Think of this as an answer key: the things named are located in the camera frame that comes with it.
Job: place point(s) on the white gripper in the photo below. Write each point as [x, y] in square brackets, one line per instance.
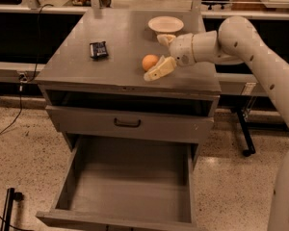
[182, 49]

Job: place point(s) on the grey drawer cabinet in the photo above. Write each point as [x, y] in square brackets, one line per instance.
[72, 78]

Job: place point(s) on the black table leg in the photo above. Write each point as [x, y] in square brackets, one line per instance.
[250, 150]

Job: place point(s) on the white bowl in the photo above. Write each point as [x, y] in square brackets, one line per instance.
[165, 24]

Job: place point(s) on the orange fruit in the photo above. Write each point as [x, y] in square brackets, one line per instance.
[149, 61]

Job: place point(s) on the open grey lower drawer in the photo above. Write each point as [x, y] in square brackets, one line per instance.
[116, 184]

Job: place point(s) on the black drawer handle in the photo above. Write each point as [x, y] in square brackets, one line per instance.
[128, 124]

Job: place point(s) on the dark blue snack packet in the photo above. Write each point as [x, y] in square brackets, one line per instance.
[98, 50]

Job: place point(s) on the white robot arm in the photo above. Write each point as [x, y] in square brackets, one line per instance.
[237, 41]

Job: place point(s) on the black stand leg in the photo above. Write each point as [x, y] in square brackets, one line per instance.
[11, 197]

